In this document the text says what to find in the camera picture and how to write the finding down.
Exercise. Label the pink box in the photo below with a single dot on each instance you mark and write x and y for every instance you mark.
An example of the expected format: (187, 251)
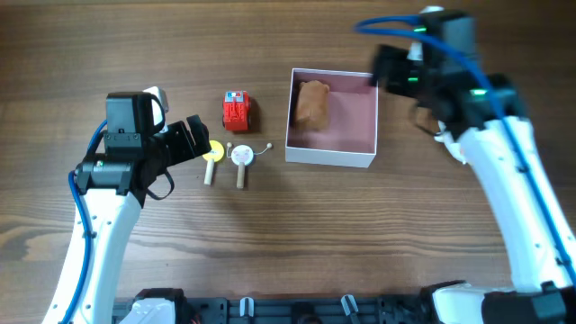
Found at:
(350, 140)

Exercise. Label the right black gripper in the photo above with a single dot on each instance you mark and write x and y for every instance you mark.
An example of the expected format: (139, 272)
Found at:
(390, 68)

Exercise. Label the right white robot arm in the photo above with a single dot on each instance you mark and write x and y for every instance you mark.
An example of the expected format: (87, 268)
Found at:
(484, 124)

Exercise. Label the brown plush toy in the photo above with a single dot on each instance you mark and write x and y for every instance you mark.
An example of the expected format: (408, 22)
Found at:
(312, 106)

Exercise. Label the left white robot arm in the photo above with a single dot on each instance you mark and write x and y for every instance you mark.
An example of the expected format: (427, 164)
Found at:
(127, 153)

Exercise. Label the red toy car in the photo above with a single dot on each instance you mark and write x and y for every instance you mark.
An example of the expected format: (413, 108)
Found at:
(236, 111)

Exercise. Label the black mounting rail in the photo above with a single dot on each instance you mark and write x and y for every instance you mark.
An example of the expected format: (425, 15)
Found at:
(384, 309)

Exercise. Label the yellow wooden rattle drum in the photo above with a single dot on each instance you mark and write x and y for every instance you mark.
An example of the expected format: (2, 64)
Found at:
(215, 155)

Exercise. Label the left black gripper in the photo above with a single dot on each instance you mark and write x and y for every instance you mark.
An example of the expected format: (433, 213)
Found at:
(186, 148)

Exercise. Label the white duck plush toy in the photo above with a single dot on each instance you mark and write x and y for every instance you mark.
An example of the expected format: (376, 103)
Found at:
(445, 137)

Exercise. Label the white wooden rattle drum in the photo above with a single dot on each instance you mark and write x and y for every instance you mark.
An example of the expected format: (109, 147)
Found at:
(242, 156)

